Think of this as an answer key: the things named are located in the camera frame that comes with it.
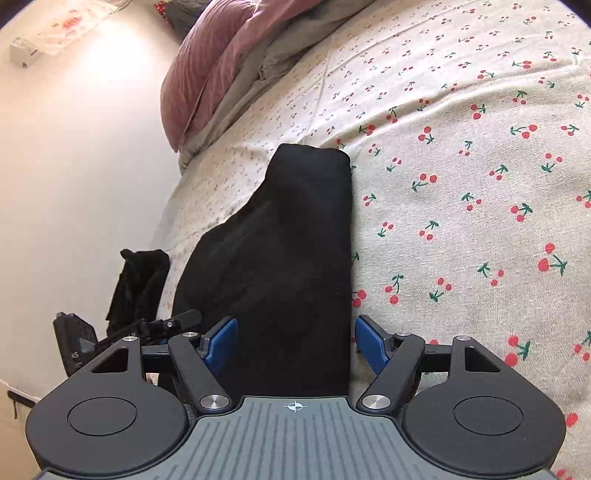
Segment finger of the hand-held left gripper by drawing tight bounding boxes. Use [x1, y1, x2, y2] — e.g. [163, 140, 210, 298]
[95, 309, 204, 352]

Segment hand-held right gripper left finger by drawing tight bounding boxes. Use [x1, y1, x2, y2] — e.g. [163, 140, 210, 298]
[88, 316, 239, 412]

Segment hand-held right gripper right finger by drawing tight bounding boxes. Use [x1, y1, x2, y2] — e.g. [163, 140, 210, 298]
[353, 315, 505, 412]

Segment black pants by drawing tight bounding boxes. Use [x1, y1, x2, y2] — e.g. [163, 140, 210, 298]
[171, 143, 355, 402]

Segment dark cloth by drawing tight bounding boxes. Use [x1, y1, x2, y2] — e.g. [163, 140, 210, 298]
[105, 248, 172, 335]

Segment small black object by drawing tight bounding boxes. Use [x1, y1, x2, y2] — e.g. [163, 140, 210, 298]
[6, 389, 29, 418]

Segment cherry print bed sheet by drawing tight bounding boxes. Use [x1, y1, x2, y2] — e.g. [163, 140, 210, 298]
[152, 0, 591, 480]

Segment pink grey quilt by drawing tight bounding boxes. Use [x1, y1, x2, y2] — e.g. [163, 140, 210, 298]
[178, 0, 377, 174]

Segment small white box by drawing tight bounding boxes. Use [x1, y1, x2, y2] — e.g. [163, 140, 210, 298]
[9, 36, 47, 69]

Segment grey hanging garment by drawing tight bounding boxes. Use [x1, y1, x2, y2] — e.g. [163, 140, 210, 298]
[166, 0, 211, 26]

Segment red print plastic bag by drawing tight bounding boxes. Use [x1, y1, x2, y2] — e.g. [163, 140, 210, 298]
[34, 0, 121, 56]

